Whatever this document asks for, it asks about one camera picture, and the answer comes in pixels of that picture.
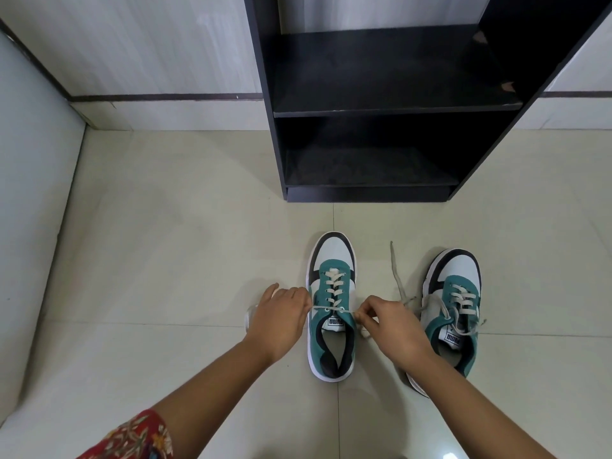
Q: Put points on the person's right hand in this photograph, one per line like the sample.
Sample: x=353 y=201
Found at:
x=399 y=332

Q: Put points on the person's left hand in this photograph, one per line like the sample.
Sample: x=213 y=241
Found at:
x=277 y=325

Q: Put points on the person's left little finger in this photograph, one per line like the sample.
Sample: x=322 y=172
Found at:
x=269 y=291

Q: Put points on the person's right fingers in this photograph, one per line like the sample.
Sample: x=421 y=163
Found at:
x=369 y=313

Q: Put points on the beige shoelace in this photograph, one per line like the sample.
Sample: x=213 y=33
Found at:
x=463 y=301
x=335 y=281

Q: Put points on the person's left forearm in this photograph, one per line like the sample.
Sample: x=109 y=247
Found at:
x=205 y=396

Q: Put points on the person's right forearm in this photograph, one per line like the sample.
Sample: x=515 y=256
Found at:
x=473 y=415

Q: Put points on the teal white sneaker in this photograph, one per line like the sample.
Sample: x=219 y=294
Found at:
x=333 y=248
x=459 y=265

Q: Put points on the red floral sleeve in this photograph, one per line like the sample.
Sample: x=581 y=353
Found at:
x=129 y=439

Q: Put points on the black wooden shelf unit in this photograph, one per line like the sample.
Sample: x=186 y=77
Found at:
x=392 y=66

